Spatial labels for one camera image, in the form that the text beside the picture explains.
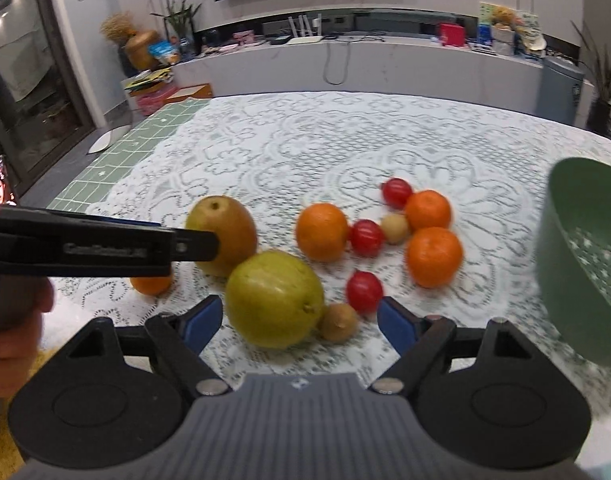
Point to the red box on console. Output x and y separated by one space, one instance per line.
452 35

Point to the red cherry tomato top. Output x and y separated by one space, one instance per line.
396 193

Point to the potted plant right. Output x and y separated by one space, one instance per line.
598 63

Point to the green grid table mat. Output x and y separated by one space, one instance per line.
95 182

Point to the orange cardboard box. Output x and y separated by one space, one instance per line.
199 91

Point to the large green pear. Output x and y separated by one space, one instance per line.
274 300

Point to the white wifi router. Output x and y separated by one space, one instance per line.
305 30

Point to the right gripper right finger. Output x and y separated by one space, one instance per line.
420 343

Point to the orange mandarin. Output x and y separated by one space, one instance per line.
322 232
428 209
152 285
433 257

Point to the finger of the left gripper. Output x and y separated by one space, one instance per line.
192 245

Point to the green colander bowl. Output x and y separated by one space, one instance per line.
574 255

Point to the brown pear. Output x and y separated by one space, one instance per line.
234 227

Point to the white tv console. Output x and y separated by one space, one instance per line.
370 63

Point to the grey trash bin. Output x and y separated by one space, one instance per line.
560 90

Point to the white lace tablecloth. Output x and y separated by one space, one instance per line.
279 153

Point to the potted plant left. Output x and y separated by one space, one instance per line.
178 23

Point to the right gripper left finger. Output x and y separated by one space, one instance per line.
178 341

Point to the small brown kiwi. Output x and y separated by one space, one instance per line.
339 323
395 228

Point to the golden gourd ornament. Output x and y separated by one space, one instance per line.
137 49

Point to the person's left hand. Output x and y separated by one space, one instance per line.
19 345

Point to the red cherry tomato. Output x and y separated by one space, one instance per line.
396 193
366 238
364 292

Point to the potted plant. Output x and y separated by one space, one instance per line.
598 63
178 23

